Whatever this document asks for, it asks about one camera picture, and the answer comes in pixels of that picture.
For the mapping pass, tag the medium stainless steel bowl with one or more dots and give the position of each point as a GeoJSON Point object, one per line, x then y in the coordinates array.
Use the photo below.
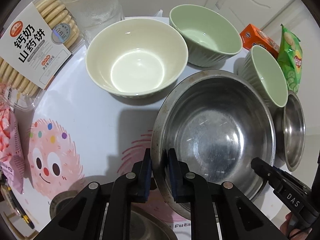
{"type": "Point", "coordinates": [142, 224]}

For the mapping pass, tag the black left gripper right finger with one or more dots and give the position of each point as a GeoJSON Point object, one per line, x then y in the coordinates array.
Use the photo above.
{"type": "Point", "coordinates": [218, 211]}

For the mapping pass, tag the cream ceramic bowl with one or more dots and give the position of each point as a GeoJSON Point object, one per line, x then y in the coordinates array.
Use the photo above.
{"type": "Point", "coordinates": [136, 58]}

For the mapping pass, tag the large stainless steel bowl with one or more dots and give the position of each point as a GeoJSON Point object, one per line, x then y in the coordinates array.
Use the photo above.
{"type": "Point", "coordinates": [216, 123]}

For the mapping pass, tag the clear plastic cup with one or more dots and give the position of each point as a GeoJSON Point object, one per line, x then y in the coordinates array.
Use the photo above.
{"type": "Point", "coordinates": [93, 16]}

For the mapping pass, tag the black yellow utility knife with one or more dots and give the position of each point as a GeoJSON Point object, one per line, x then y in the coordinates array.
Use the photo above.
{"type": "Point", "coordinates": [13, 202]}

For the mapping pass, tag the green ceramic bowl near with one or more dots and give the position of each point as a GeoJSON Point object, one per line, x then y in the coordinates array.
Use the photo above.
{"type": "Point", "coordinates": [261, 70]}

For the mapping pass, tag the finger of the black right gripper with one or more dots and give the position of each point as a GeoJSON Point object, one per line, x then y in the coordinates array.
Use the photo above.
{"type": "Point", "coordinates": [275, 174]}

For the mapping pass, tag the green ceramic bowl far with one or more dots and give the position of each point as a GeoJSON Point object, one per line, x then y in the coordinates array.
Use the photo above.
{"type": "Point", "coordinates": [210, 37]}

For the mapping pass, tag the pink snack bag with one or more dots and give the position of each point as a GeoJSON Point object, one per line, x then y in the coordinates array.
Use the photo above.
{"type": "Point", "coordinates": [12, 158]}

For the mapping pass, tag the cartoon printed table cover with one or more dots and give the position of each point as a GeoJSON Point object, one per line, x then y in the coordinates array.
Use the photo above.
{"type": "Point", "coordinates": [106, 130]}

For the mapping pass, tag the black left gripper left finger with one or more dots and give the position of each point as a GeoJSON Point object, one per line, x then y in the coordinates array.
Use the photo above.
{"type": "Point", "coordinates": [102, 211]}

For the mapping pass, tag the biscuit package white label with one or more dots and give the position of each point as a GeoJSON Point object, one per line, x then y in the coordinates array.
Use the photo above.
{"type": "Point", "coordinates": [34, 47]}

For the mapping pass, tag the green chips bag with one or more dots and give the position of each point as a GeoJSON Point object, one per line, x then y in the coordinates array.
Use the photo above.
{"type": "Point", "coordinates": [290, 59]}

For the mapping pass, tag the orange cracker box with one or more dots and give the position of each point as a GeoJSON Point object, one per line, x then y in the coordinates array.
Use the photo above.
{"type": "Point", "coordinates": [252, 36]}

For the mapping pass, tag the green ceramic bowl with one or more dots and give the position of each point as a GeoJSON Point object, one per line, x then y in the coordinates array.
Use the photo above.
{"type": "Point", "coordinates": [261, 70]}
{"type": "Point", "coordinates": [210, 37]}

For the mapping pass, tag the small stainless steel bowl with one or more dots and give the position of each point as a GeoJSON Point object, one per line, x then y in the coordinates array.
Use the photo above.
{"type": "Point", "coordinates": [289, 125]}

